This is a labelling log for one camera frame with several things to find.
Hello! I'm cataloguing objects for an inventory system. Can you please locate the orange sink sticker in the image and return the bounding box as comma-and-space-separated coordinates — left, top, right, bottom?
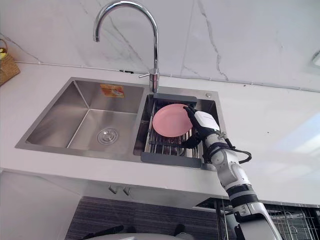
100, 84, 125, 99

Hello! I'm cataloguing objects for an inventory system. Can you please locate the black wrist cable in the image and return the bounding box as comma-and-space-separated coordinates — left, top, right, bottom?
217, 132, 252, 165

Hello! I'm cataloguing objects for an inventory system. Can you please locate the grey metal sink drying rack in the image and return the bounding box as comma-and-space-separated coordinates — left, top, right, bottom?
140, 92, 203, 169

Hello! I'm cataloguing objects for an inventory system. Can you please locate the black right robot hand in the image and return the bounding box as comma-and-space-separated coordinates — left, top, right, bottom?
180, 104, 222, 150

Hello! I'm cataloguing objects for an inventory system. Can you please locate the grey robot torso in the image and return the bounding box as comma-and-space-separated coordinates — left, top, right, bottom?
84, 223, 201, 240

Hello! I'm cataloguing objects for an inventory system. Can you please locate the black wire dishwasher rack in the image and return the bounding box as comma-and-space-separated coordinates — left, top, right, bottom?
195, 197, 320, 240

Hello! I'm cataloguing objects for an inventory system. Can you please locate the woven wicker basket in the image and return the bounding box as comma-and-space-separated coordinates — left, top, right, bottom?
0, 38, 21, 87

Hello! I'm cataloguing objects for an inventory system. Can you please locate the pink round plate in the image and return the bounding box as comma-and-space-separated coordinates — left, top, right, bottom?
152, 104, 194, 138

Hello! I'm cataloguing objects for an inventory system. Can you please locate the stainless steel double sink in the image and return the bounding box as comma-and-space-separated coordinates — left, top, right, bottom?
14, 76, 227, 172

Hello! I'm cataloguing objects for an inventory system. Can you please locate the round steel sink drain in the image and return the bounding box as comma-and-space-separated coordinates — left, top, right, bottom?
96, 127, 120, 145

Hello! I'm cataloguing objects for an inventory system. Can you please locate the chrome gooseneck faucet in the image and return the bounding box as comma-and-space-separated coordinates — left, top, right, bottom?
92, 0, 160, 94

